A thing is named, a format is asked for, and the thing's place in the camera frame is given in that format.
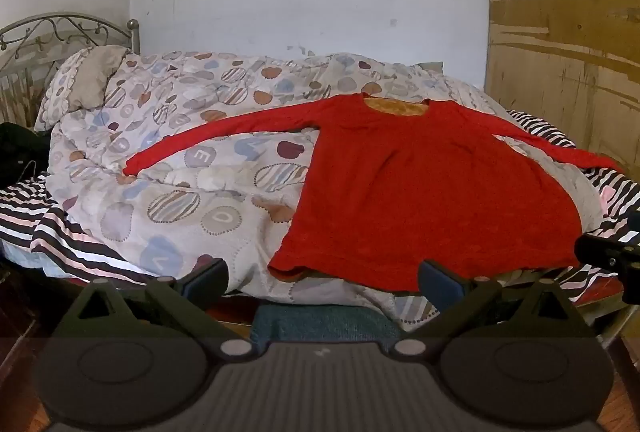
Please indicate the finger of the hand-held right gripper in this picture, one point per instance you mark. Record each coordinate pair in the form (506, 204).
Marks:
(600, 252)

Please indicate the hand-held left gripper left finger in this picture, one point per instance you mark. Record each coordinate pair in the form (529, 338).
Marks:
(209, 278)

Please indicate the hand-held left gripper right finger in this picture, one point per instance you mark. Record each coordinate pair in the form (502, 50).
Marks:
(434, 283)

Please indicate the red long-sleeve shirt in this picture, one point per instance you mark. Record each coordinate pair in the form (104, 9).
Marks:
(425, 192)

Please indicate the patterned quilt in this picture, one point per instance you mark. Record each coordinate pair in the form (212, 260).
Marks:
(210, 192)

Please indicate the teal floor mat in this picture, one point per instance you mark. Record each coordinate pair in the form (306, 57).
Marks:
(325, 322)

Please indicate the black and white striped sheet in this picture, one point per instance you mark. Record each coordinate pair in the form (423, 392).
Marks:
(65, 237)

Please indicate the wooden board panel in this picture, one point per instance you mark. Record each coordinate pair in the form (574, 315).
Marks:
(565, 61)

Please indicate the dark cloth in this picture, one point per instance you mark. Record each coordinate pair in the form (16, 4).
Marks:
(20, 151)

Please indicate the beige pillow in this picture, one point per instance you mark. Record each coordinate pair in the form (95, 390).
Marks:
(90, 76)

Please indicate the metal bed headboard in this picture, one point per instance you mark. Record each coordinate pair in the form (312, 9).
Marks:
(133, 36)

